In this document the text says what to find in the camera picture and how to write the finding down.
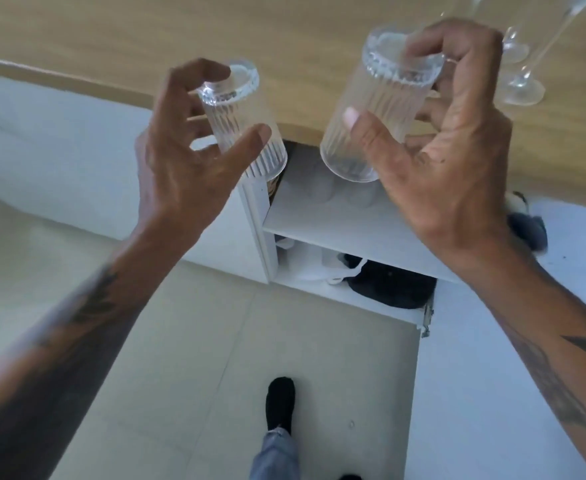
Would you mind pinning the black shoe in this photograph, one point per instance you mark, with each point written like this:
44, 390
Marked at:
280, 402
351, 477

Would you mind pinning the woven basket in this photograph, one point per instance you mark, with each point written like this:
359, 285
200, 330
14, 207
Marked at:
275, 187

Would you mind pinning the white cabinet door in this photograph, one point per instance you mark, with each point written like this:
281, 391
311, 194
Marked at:
472, 394

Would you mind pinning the white plastic bag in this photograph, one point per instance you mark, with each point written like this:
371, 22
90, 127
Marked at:
313, 264

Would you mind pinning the white cabinet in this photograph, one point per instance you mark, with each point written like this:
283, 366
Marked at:
333, 224

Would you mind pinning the clear wine glass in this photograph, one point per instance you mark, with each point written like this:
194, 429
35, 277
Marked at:
522, 89
515, 49

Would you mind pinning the person's left hand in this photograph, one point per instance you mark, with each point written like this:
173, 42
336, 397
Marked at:
173, 184

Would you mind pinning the person's blue jeans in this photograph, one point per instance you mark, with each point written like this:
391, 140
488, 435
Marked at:
273, 457

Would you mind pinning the person's right hand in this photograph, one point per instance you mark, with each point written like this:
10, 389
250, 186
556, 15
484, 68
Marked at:
463, 184

